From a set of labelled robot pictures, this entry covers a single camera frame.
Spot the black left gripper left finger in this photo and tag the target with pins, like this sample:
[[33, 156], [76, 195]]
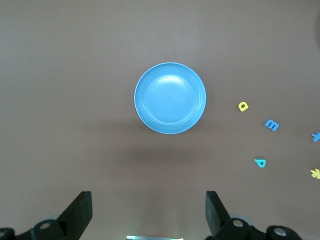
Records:
[[80, 212]]

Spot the yellow foam letter a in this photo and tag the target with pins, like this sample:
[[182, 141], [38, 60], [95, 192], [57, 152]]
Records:
[[246, 107]]

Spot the brown table cover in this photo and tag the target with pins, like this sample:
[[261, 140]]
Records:
[[75, 75]]

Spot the yellow foam letter k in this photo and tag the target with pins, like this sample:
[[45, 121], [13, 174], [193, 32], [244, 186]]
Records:
[[315, 173]]

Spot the blue foam letter x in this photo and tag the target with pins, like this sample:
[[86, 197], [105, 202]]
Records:
[[316, 136]]

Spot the blue plate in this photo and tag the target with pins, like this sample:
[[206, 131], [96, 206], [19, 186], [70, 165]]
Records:
[[170, 98]]

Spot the teal foam letter p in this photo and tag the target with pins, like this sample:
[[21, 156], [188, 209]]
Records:
[[257, 160]]

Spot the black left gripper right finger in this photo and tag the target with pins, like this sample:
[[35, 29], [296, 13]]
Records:
[[215, 212]]

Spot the blue foam letter m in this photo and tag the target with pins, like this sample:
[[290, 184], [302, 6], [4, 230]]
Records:
[[268, 123]]

